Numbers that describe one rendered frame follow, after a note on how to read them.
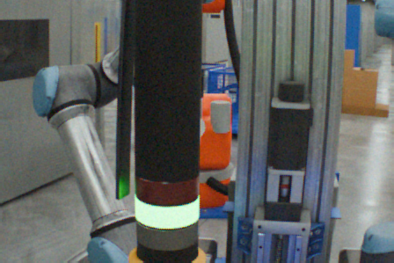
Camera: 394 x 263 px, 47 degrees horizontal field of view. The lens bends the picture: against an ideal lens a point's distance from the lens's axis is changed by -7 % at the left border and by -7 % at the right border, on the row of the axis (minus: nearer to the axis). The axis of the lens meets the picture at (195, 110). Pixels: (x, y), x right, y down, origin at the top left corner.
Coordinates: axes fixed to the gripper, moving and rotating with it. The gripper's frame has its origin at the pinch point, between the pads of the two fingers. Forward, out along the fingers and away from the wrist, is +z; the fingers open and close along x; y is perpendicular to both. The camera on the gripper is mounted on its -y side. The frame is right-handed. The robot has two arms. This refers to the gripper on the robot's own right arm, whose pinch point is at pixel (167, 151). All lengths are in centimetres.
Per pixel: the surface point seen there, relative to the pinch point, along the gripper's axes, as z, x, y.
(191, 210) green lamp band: -13, -27, -51
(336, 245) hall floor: 148, -11, 277
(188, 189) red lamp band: -14, -27, -51
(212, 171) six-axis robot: 111, 111, 313
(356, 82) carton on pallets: 86, 24, 872
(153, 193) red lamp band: -14, -25, -52
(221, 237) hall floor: 148, 81, 259
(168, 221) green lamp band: -13, -26, -52
